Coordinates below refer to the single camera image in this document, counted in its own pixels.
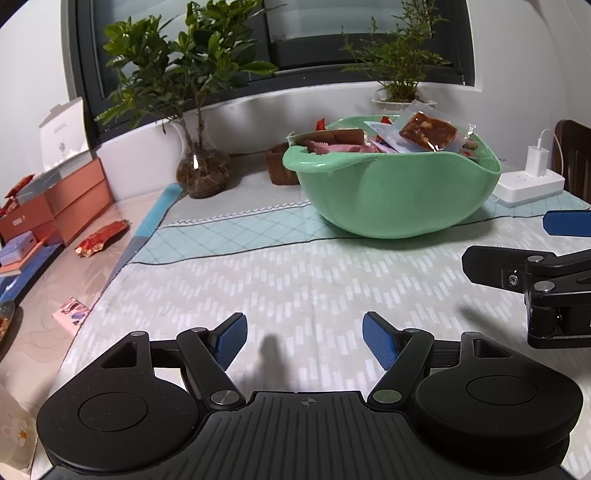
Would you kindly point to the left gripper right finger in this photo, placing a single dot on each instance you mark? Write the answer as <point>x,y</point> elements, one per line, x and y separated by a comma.
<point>403,354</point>

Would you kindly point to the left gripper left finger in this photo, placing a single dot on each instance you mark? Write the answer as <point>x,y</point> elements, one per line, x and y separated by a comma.
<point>206,355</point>

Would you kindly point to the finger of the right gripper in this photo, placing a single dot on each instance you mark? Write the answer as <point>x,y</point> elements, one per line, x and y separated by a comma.
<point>504,268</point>
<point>568,223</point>

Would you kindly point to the clear packet brown snack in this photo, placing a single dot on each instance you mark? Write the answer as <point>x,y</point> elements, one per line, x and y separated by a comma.
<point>421,128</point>

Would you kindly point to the pink snack packet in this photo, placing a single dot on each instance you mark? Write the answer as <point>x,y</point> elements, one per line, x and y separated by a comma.
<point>322,148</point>

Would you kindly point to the white power strip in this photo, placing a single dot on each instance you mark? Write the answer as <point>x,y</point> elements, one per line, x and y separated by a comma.
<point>519,187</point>

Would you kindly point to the dark wooden chair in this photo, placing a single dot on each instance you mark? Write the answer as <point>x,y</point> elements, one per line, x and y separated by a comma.
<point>575,141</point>

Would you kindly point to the green plastic bowl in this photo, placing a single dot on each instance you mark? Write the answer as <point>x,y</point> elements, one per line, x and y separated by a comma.
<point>390,195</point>

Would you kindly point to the pink card on table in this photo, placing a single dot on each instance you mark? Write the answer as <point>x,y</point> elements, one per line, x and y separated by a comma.
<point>71,315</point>

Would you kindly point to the red packet on table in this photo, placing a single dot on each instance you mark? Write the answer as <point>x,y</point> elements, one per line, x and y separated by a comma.
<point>102,238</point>

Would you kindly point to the wooden bowl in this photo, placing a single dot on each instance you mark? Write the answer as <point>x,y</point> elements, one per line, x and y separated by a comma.
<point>279,175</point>

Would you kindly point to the printed plastic cup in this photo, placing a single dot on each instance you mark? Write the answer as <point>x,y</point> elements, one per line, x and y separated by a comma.
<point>18,435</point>

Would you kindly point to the orange stacked gift boxes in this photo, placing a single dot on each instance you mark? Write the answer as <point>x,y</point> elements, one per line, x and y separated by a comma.
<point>62,212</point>

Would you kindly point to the purple small box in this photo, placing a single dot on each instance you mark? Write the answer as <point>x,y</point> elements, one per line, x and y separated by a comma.
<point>17,248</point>

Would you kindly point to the small plant in white pot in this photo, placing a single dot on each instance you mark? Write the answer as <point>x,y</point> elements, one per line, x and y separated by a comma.
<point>398,60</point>

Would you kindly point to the white open box lid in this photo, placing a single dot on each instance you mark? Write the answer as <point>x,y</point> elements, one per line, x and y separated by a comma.
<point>63,134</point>

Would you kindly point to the leafy plant in glass vase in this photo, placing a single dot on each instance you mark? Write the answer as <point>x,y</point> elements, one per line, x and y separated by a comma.
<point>163,77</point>

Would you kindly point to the white charger with cable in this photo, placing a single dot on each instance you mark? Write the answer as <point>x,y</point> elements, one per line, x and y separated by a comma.
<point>537,158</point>

